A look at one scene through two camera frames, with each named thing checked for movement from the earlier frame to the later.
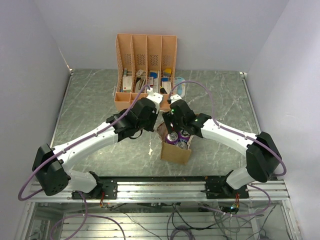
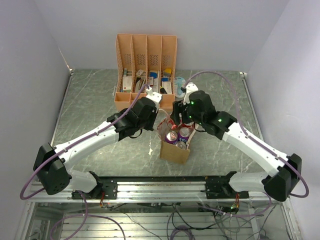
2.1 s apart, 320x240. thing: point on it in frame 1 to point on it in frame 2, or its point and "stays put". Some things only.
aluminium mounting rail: (171, 192) stays put
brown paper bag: (171, 152) stays put
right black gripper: (169, 117) to (182, 109)
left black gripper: (150, 126) stays put
